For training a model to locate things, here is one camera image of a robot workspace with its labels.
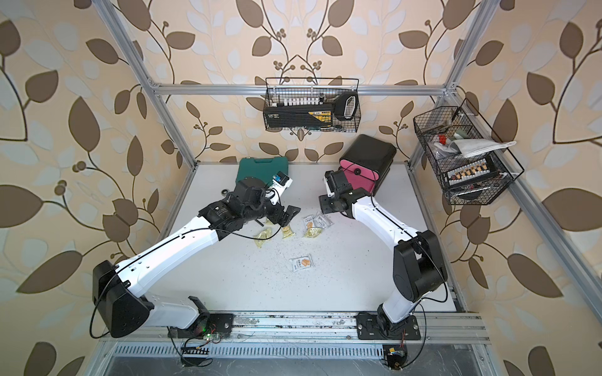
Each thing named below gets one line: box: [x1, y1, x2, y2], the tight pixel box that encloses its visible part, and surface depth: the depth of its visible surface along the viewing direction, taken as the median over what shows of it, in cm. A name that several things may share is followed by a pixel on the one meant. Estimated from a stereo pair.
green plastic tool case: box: [235, 156, 290, 187], surface depth 118 cm
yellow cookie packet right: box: [304, 227, 323, 239], surface depth 96 cm
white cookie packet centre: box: [288, 253, 315, 272], surface depth 88 cm
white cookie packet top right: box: [312, 215, 335, 229], surface depth 100 cm
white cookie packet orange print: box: [304, 215, 315, 230], surface depth 98 cm
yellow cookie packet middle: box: [282, 224, 295, 239], surface depth 98 cm
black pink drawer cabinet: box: [338, 133, 397, 196], surface depth 102 cm
